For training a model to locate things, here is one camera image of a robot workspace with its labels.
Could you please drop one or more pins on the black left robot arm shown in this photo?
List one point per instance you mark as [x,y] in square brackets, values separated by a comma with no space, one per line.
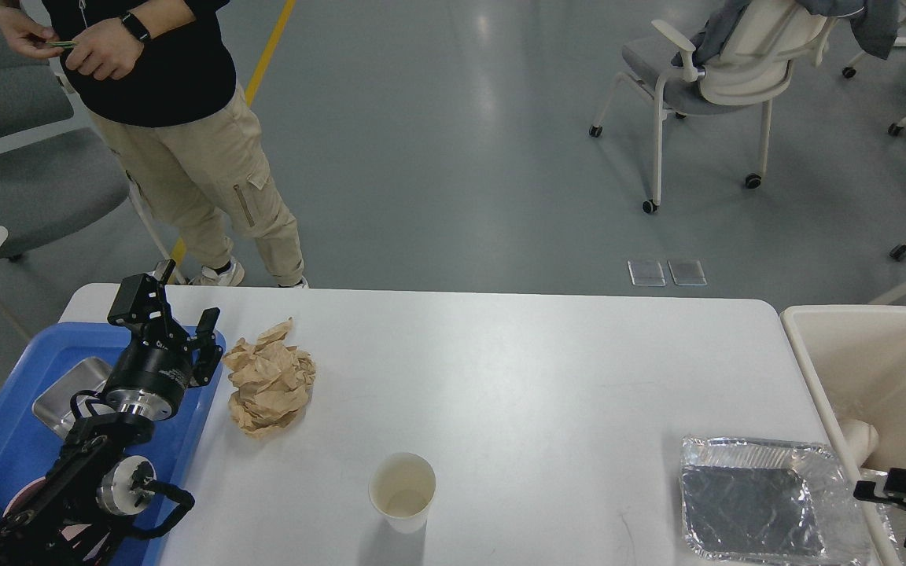
[96,450]

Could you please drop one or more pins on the beige plastic bin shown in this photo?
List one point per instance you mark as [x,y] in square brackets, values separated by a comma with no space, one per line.
[853,359]

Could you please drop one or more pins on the person's hand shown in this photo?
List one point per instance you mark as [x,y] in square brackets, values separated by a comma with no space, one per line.
[106,50]

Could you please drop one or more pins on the left white grey chair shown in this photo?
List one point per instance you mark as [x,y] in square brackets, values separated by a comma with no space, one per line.
[58,185]

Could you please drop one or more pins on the pink plastic mug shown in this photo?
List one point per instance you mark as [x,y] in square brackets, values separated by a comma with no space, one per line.
[24,495]

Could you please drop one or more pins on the seated person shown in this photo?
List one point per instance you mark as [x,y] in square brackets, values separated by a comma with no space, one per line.
[181,128]

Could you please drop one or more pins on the person's other hand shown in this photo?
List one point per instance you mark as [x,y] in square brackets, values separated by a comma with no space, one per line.
[26,36]

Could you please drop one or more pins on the brown paper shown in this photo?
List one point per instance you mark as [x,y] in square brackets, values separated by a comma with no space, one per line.
[273,381]

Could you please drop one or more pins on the blue plastic tray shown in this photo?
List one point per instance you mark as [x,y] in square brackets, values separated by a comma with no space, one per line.
[28,448]

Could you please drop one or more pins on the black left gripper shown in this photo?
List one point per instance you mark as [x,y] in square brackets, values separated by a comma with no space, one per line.
[150,379]

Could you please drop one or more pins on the beige roll in bin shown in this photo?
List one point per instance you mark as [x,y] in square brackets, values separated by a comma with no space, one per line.
[861,440]

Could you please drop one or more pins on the white grey office chair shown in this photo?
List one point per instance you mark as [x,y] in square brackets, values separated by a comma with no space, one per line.
[753,68]

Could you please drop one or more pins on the aluminium foil tray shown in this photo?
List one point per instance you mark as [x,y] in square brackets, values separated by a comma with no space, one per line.
[769,502]

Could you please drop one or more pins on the square stainless steel tray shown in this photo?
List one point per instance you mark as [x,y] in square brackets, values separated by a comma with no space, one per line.
[53,406]

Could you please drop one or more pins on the white paper cup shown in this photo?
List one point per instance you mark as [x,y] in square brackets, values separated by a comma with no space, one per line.
[402,490]

